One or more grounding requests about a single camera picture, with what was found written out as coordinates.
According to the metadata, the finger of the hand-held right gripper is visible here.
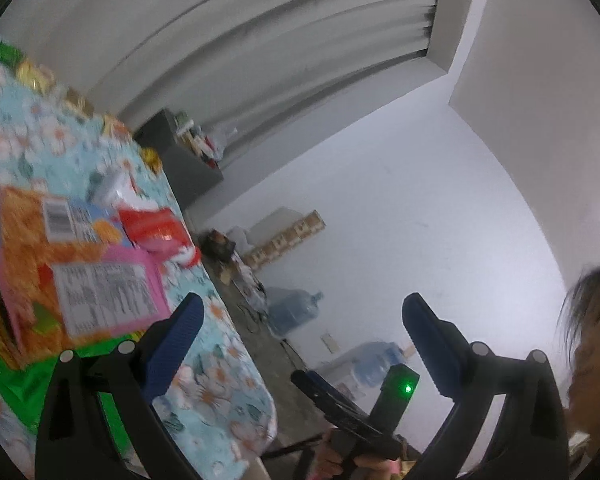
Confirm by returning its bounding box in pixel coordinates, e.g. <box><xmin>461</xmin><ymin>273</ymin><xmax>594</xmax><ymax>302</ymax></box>
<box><xmin>291</xmin><ymin>369</ymin><xmax>376</xmax><ymax>433</ymax></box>

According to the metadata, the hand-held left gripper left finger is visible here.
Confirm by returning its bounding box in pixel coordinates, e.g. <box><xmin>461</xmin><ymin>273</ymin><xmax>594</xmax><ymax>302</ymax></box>
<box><xmin>34</xmin><ymin>292</ymin><xmax>206</xmax><ymax>480</ymax></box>

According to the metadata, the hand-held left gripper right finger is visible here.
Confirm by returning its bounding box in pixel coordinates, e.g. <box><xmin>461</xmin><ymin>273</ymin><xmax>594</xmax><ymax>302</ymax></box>
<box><xmin>401</xmin><ymin>294</ymin><xmax>571</xmax><ymax>480</ymax></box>

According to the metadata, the person's right hand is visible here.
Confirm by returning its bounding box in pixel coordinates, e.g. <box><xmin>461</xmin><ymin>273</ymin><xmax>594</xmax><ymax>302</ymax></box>
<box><xmin>314</xmin><ymin>437</ymin><xmax>421</xmax><ymax>480</ymax></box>

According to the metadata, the blue water jug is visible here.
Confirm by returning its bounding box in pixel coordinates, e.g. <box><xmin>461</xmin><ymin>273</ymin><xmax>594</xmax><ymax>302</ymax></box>
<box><xmin>352</xmin><ymin>341</ymin><xmax>411</xmax><ymax>387</ymax></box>
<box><xmin>266</xmin><ymin>290</ymin><xmax>326</xmax><ymax>337</ymax></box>

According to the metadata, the dark cardboard box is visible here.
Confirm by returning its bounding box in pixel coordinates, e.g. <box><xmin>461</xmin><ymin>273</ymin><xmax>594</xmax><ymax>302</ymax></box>
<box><xmin>200</xmin><ymin>229</ymin><xmax>237</xmax><ymax>262</ymax></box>

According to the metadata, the red snack packet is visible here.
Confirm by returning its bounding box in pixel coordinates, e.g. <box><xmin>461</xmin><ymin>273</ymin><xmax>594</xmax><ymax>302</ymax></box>
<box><xmin>117</xmin><ymin>207</ymin><xmax>203</xmax><ymax>269</ymax></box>

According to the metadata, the patterned paper roll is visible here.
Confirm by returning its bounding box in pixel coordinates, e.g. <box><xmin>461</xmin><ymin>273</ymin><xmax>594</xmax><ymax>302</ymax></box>
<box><xmin>242</xmin><ymin>210</ymin><xmax>327</xmax><ymax>269</ymax></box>

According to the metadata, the bright green foil bag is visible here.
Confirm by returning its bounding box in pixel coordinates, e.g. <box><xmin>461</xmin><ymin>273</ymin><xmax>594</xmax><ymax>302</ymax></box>
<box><xmin>0</xmin><ymin>280</ymin><xmax>137</xmax><ymax>437</ymax></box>

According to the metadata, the white jar with grey lid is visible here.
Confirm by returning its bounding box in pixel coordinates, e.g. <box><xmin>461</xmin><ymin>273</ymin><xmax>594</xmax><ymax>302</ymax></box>
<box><xmin>86</xmin><ymin>169</ymin><xmax>142</xmax><ymax>209</ymax></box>

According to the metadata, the grey cabinet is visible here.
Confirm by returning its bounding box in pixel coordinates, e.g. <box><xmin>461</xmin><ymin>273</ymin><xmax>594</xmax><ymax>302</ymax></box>
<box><xmin>134</xmin><ymin>107</ymin><xmax>225</xmax><ymax>211</ymax></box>

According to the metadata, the orange pink-edged snack bag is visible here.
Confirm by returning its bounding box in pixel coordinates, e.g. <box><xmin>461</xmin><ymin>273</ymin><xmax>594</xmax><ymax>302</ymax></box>
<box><xmin>0</xmin><ymin>186</ymin><xmax>172</xmax><ymax>352</ymax></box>

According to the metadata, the crumpled yellow wrapper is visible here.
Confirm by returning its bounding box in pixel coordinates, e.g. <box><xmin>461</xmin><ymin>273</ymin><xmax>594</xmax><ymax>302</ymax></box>
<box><xmin>142</xmin><ymin>147</ymin><xmax>164</xmax><ymax>174</ymax></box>

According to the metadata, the red flat box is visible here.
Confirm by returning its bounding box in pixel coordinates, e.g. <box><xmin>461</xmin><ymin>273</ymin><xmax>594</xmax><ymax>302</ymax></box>
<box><xmin>202</xmin><ymin>137</ymin><xmax>222</xmax><ymax>169</ymax></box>

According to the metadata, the white plastic bag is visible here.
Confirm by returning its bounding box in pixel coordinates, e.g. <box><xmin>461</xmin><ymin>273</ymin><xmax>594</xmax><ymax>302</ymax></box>
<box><xmin>207</xmin><ymin>126</ymin><xmax>239</xmax><ymax>159</ymax></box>

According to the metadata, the orange flat snack packet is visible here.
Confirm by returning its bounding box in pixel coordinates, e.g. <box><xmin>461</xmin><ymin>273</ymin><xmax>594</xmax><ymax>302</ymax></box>
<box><xmin>102</xmin><ymin>114</ymin><xmax>134</xmax><ymax>142</ymax></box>

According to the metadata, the gold snack box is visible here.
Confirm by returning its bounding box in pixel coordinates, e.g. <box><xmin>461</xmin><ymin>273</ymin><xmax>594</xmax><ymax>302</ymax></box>
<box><xmin>65</xmin><ymin>87</ymin><xmax>97</xmax><ymax>117</ymax></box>

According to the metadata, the yellow snack packet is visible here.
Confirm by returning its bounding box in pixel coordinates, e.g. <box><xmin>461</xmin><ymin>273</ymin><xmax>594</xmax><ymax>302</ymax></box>
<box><xmin>17</xmin><ymin>60</ymin><xmax>57</xmax><ymax>92</ymax></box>

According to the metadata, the grey curtain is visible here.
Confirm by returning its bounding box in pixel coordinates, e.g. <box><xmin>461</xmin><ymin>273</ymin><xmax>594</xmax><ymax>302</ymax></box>
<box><xmin>0</xmin><ymin>0</ymin><xmax>447</xmax><ymax>133</ymax></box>

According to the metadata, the green snack packet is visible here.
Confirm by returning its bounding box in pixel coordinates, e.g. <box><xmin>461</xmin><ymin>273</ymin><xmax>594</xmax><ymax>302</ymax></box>
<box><xmin>0</xmin><ymin>42</ymin><xmax>24</xmax><ymax>67</ymax></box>

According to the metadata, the black cable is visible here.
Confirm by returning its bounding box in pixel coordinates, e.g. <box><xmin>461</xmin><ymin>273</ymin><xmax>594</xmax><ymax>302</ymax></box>
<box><xmin>239</xmin><ymin>302</ymin><xmax>307</xmax><ymax>363</ymax></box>

